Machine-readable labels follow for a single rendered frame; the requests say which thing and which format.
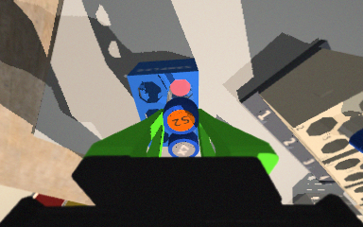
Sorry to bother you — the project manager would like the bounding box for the blue tube rack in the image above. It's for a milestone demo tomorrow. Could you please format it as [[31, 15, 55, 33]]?
[[127, 59, 199, 121]]

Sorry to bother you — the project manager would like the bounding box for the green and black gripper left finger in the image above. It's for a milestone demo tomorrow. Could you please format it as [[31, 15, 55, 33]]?
[[82, 109, 164, 159]]

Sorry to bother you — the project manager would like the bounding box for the grey flat mat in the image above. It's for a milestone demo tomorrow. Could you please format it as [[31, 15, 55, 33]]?
[[34, 0, 363, 205]]

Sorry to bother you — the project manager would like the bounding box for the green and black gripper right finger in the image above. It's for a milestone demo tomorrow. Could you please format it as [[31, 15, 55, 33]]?
[[198, 109, 279, 174]]

